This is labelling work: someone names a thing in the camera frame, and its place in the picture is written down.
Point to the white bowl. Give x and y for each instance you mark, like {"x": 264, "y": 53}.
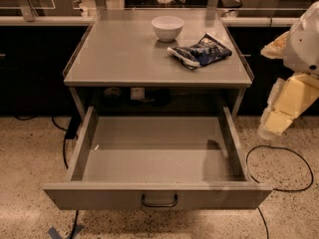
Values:
{"x": 167, "y": 28}

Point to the blue chip bag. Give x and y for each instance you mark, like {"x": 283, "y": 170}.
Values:
{"x": 206, "y": 51}

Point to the open grey top drawer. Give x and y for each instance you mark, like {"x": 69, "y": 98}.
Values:
{"x": 118, "y": 159}

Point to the blue tape on floor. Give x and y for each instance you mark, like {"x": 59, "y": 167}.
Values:
{"x": 68, "y": 233}

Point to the white sticker label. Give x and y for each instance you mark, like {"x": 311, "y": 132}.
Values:
{"x": 137, "y": 93}

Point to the grey metal cabinet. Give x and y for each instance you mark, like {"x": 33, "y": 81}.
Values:
{"x": 122, "y": 50}

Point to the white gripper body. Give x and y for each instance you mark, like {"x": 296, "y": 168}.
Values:
{"x": 303, "y": 47}

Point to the black drawer handle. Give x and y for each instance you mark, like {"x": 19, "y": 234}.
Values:
{"x": 151, "y": 201}

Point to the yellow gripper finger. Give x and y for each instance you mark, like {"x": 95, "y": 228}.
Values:
{"x": 275, "y": 49}
{"x": 288, "y": 99}

